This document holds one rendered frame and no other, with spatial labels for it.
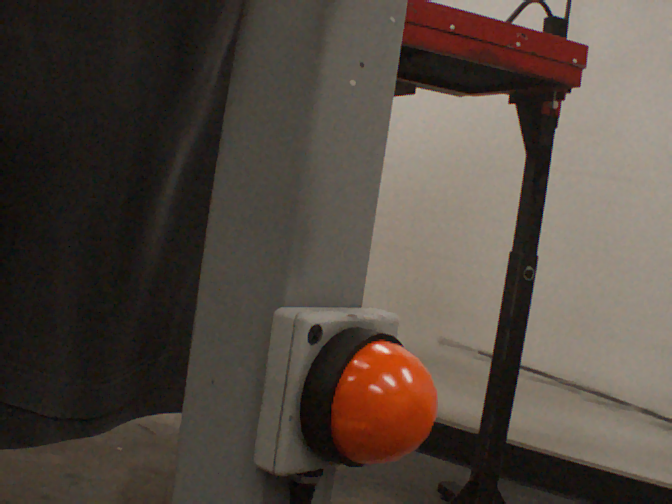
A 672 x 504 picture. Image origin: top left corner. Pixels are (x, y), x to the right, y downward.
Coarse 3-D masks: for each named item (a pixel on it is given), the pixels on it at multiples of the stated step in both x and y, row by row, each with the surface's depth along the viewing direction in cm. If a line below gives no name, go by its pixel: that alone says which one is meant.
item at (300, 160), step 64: (256, 0) 29; (320, 0) 27; (384, 0) 29; (256, 64) 28; (320, 64) 27; (384, 64) 29; (256, 128) 28; (320, 128) 27; (384, 128) 30; (256, 192) 28; (320, 192) 28; (256, 256) 28; (320, 256) 28; (256, 320) 28; (320, 320) 27; (384, 320) 29; (192, 384) 29; (256, 384) 28; (192, 448) 29; (256, 448) 27
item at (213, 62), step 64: (0, 0) 48; (64, 0) 51; (128, 0) 55; (192, 0) 60; (0, 64) 49; (64, 64) 52; (128, 64) 56; (192, 64) 60; (0, 128) 50; (64, 128) 53; (128, 128) 58; (192, 128) 62; (0, 192) 51; (64, 192) 54; (128, 192) 59; (192, 192) 64; (0, 256) 51; (64, 256) 55; (128, 256) 59; (192, 256) 65; (0, 320) 52; (64, 320) 55; (128, 320) 61; (192, 320) 66; (0, 384) 52; (64, 384) 56; (128, 384) 62; (0, 448) 52
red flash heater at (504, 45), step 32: (416, 0) 164; (416, 32) 165; (448, 32) 167; (480, 32) 169; (512, 32) 172; (416, 64) 195; (448, 64) 188; (480, 64) 182; (512, 64) 173; (544, 64) 175; (576, 64) 178; (512, 96) 210; (544, 96) 197
